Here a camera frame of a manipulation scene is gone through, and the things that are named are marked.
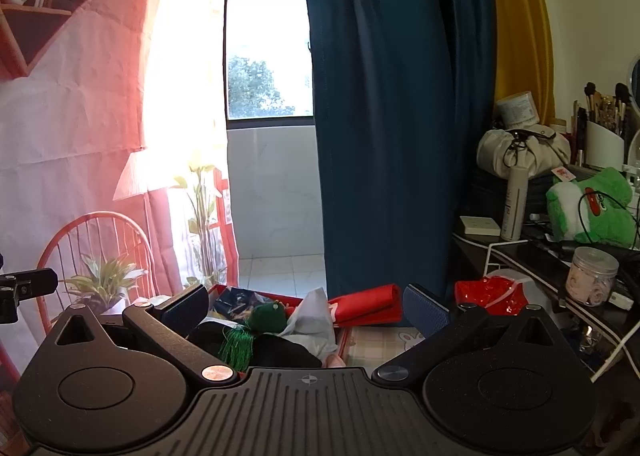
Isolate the white flat box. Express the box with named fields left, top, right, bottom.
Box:
left=459, top=216, right=502, bottom=238

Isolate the green plush toy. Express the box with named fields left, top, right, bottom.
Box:
left=545, top=167, right=638, bottom=244

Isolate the bunch of makeup brushes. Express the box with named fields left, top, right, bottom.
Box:
left=570, top=82, right=633, bottom=137

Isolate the round mirror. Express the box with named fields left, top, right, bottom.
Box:
left=625, top=55, right=640, bottom=112

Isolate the white cable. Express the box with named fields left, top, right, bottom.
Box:
left=452, top=232, right=507, bottom=281

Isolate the green tasselled plush ornament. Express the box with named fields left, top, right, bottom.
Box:
left=219, top=302, right=288, bottom=372

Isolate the red cardboard box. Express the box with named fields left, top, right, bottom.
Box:
left=207, top=284, right=351, bottom=372

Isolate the red printed backdrop cloth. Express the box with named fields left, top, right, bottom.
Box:
left=0, top=0, right=241, bottom=387

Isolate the pale grey cloth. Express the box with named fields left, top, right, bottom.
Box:
left=280, top=287, right=341, bottom=354

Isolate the yellow curtain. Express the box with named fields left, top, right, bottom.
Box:
left=482, top=0, right=557, bottom=124

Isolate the white spray bottle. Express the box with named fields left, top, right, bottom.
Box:
left=500, top=167, right=530, bottom=242

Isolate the dark wooden desk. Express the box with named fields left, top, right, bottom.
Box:
left=450, top=226, right=640, bottom=387

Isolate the red plastic bag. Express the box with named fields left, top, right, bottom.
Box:
left=454, top=276, right=531, bottom=312

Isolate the blue curtain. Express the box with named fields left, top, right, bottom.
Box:
left=300, top=0, right=498, bottom=309

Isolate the dark framed window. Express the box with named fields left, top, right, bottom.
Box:
left=225, top=0, right=316, bottom=132

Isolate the white round tub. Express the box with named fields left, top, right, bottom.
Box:
left=495, top=91, right=541, bottom=129

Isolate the red printed cloth bag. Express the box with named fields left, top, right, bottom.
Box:
left=327, top=284, right=403, bottom=327

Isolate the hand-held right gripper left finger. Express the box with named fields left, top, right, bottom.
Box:
left=52, top=283, right=240, bottom=383

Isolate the clear plastic jar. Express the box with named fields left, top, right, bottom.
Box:
left=566, top=246, right=620, bottom=307

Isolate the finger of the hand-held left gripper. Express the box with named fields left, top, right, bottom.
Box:
left=0, top=268, right=58, bottom=324

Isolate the beige drawstring bag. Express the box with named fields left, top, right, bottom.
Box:
left=476, top=123, right=572, bottom=174

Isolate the white brush holder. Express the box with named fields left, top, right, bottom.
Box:
left=585, top=121, right=626, bottom=168

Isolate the checked rabbit print tablecloth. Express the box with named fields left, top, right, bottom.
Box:
left=345, top=323, right=436, bottom=369

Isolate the black cloth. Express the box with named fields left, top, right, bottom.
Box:
left=187, top=321, right=323, bottom=369

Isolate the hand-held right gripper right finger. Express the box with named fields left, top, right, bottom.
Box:
left=375, top=283, right=568, bottom=383

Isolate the black case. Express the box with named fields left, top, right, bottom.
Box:
left=470, top=166, right=566, bottom=232

